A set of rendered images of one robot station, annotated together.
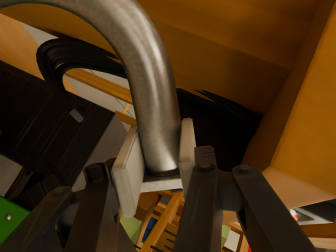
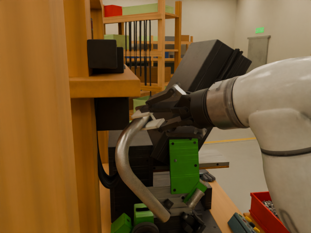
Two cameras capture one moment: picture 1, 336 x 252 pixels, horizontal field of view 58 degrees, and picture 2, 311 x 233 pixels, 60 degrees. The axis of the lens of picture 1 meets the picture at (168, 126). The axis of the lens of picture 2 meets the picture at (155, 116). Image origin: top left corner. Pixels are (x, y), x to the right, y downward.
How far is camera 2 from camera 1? 0.47 m
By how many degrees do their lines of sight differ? 24
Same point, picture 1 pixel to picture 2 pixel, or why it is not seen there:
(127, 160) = (154, 125)
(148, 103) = (137, 129)
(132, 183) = (157, 122)
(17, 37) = not seen: hidden behind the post
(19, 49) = not seen: hidden behind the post
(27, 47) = not seen: hidden behind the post
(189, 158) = (148, 113)
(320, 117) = (123, 89)
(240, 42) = (87, 113)
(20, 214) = (172, 156)
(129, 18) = (124, 144)
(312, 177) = (138, 87)
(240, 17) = (77, 117)
